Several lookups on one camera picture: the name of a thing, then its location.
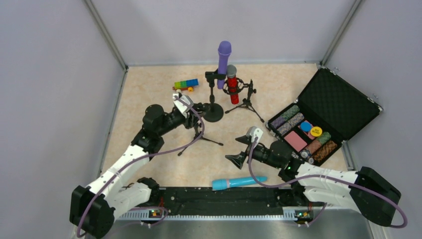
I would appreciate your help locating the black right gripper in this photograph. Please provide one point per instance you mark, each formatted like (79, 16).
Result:
(249, 148)

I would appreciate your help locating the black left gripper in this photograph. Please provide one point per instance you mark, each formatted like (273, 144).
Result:
(195, 113)

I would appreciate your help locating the black round-base mic stand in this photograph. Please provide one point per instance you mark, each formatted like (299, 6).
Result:
(215, 111)

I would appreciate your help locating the black tripod mic stand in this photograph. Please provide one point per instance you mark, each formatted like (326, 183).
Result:
(199, 130)

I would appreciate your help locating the black shock-mount tripod stand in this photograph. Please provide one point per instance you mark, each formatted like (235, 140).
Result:
(246, 102)

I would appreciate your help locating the teal toy microphone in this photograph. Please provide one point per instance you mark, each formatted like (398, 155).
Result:
(223, 184)

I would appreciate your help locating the red glitter microphone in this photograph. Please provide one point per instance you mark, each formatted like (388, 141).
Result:
(232, 84)

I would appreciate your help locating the purple toy microphone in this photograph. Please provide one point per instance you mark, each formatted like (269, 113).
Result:
(224, 52)

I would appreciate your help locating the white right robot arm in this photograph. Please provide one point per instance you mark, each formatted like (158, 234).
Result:
(364, 191)

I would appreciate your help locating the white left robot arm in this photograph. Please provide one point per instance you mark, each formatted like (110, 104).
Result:
(95, 207)

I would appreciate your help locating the colourful toy brick block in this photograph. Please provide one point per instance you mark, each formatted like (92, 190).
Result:
(186, 85)

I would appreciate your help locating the black poker chip case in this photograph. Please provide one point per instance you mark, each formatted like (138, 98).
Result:
(330, 102)

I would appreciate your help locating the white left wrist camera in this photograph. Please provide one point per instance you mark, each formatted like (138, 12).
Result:
(182, 103)

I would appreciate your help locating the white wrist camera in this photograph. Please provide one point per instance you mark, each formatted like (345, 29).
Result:
(182, 103)
(254, 134)

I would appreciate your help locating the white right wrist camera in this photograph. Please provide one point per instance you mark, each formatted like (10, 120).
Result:
(254, 134)

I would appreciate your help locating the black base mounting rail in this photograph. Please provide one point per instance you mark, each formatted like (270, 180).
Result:
(246, 201)

